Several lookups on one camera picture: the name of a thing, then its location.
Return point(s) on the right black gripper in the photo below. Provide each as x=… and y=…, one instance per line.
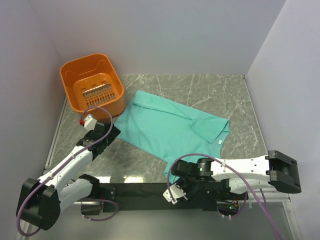
x=189, y=193

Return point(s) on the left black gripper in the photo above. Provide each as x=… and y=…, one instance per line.
x=113, y=134

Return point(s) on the teal t-shirt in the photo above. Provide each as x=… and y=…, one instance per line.
x=168, y=130

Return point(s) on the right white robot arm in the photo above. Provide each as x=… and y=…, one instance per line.
x=273, y=170

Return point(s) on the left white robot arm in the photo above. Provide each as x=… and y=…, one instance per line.
x=42, y=200

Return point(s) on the orange plastic basket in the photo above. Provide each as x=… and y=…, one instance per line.
x=91, y=81

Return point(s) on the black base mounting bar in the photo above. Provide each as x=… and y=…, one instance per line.
x=149, y=197

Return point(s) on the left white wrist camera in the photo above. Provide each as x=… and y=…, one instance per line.
x=89, y=122

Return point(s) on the aluminium frame rail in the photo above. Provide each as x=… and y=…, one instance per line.
x=54, y=139

